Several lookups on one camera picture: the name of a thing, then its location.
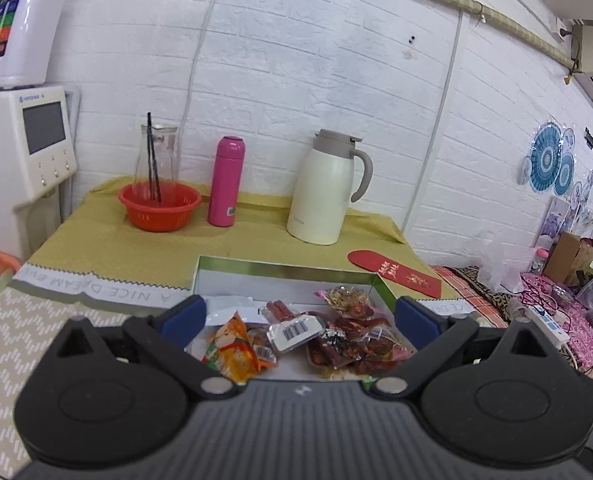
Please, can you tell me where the orange brown snack packet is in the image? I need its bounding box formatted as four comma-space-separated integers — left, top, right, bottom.
316, 285, 375, 320

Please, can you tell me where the glass carafe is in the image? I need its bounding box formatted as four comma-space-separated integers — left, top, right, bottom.
133, 124, 178, 206

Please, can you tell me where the red envelope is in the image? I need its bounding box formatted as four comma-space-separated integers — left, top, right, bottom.
347, 250, 441, 299

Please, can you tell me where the white water purifier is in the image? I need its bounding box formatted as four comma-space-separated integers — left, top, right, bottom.
0, 0, 75, 92

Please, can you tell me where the orange bun snack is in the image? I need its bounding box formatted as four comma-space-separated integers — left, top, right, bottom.
248, 328, 278, 368

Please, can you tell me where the dark brown snack bag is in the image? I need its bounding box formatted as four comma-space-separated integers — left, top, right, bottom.
306, 312, 415, 375

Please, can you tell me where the cream thermos jug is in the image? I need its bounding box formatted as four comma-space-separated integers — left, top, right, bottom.
287, 129, 373, 246

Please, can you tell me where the pink thermos bottle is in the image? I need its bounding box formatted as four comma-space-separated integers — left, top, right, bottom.
208, 136, 246, 228

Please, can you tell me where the blue round wall decoration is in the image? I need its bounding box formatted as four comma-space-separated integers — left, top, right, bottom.
517, 120, 576, 197

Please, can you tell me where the green cardboard box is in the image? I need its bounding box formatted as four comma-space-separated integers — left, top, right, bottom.
187, 256, 411, 382

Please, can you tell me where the white power strip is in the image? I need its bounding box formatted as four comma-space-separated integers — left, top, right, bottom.
525, 306, 569, 350

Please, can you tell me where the brown cardboard box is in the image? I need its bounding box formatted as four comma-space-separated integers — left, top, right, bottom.
543, 232, 593, 287

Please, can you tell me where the black stirring stick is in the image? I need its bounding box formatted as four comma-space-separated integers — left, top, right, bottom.
147, 112, 162, 204

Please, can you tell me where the red sausage stick pack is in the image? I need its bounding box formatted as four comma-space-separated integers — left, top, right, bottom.
265, 300, 296, 323

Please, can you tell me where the white water dispenser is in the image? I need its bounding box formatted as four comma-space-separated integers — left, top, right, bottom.
0, 86, 77, 261

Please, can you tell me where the red plastic basket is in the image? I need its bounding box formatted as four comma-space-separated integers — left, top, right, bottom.
118, 181, 202, 233

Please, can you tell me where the orange chips snack bag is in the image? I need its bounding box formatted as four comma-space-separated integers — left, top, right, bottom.
202, 312, 261, 384

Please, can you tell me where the white silver snack pouch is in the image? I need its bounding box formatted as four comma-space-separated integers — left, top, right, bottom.
205, 296, 269, 326

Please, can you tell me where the clear barcode snack packet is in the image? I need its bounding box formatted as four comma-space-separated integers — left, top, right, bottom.
267, 314, 325, 353

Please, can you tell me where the yellow green tablecloth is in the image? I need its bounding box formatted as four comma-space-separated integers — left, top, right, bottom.
11, 177, 435, 302

